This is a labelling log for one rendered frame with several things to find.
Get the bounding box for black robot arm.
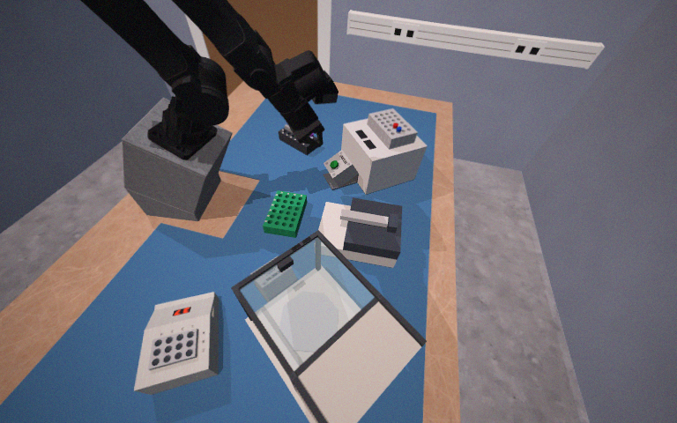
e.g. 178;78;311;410
80;0;339;160

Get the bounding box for blue bench mat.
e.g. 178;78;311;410
0;95;436;423

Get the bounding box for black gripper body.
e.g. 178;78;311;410
280;98;324;144

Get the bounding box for green tube rack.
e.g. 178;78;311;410
263;190;307;238

